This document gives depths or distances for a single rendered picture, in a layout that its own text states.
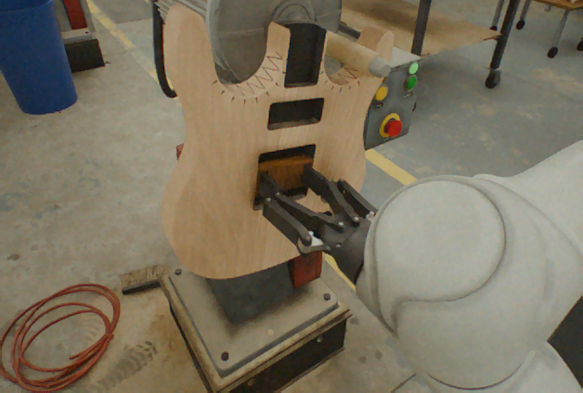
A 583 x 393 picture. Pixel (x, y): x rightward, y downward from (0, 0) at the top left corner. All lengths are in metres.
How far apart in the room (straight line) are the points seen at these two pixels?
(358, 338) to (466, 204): 1.52
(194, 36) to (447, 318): 0.36
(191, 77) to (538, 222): 0.36
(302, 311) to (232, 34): 0.98
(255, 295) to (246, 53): 0.86
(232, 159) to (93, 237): 1.77
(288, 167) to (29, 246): 1.89
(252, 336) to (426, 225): 1.18
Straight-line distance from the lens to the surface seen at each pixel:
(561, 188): 0.33
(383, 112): 0.97
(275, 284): 1.39
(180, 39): 0.47
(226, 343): 1.38
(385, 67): 0.57
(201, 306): 1.47
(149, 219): 2.26
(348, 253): 0.48
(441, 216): 0.24
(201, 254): 0.63
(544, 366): 0.42
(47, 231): 2.41
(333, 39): 0.63
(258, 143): 0.56
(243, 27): 0.70
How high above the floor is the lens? 1.47
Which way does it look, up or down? 37 degrees down
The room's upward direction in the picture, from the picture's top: straight up
